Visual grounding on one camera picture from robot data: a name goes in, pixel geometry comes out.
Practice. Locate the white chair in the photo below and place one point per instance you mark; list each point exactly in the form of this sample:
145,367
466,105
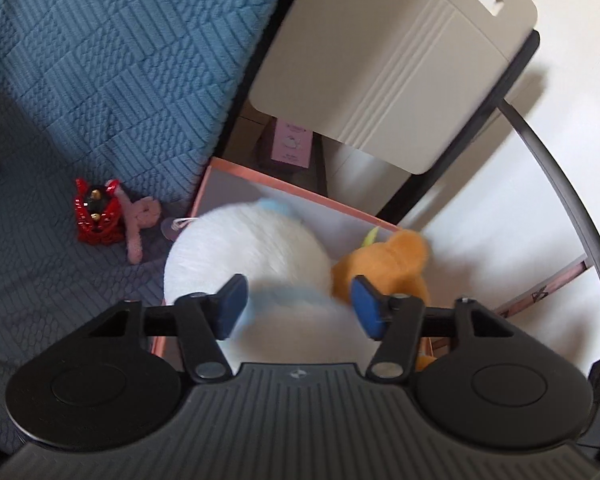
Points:
380,60

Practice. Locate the brown teddy bear plush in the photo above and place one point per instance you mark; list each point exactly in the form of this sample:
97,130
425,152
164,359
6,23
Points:
400,260

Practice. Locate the pink carton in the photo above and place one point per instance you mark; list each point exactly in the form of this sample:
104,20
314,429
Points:
292,145

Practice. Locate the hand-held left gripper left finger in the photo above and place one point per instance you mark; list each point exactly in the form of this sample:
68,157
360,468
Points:
230,310

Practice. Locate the red beaded toy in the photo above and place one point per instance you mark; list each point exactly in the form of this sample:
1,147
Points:
95,215

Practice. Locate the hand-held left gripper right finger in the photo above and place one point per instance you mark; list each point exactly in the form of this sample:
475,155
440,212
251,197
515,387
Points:
367,310

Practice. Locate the clear suction cup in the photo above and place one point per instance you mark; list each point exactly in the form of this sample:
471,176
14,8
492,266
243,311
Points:
170,229

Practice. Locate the blue textured cushion cover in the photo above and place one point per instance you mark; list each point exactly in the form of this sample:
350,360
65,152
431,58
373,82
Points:
105,85

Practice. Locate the pink plush toy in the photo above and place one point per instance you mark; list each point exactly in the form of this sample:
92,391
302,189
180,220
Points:
147,210

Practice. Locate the white and blue plush doll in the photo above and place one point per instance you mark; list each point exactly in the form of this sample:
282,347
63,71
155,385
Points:
245,245

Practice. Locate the curved dark metal tube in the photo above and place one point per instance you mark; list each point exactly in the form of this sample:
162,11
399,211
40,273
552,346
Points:
570,200

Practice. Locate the pink cardboard box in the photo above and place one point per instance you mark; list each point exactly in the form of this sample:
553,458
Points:
325,212

